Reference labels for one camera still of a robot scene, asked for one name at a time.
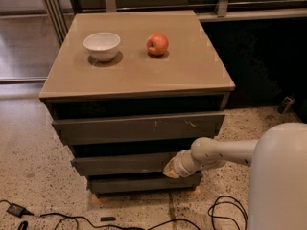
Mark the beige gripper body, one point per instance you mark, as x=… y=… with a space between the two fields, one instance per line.
x=180 y=166

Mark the grey drawer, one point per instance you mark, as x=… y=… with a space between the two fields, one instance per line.
x=139 y=182
x=123 y=164
x=138 y=128

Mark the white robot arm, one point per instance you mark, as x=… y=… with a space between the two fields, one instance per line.
x=278 y=173

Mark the grey bottom drawer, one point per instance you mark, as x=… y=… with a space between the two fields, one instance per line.
x=139 y=182

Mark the grey wooden drawer cabinet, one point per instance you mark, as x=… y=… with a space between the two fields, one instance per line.
x=188 y=78

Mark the grey top drawer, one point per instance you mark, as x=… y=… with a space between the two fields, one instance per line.
x=138 y=128

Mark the small black floor object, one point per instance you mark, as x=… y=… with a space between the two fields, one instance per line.
x=107 y=219

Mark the blue tape piece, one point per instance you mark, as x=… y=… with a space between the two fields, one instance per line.
x=73 y=163

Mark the red apple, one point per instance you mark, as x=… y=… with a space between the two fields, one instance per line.
x=157 y=44

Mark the small grey floor device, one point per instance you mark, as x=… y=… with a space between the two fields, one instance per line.
x=286 y=104

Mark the white ceramic bowl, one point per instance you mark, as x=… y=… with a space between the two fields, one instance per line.
x=102 y=46

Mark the black power adapter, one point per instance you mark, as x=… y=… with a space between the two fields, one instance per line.
x=18 y=211

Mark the metal railing frame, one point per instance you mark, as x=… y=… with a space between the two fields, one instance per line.
x=206 y=10

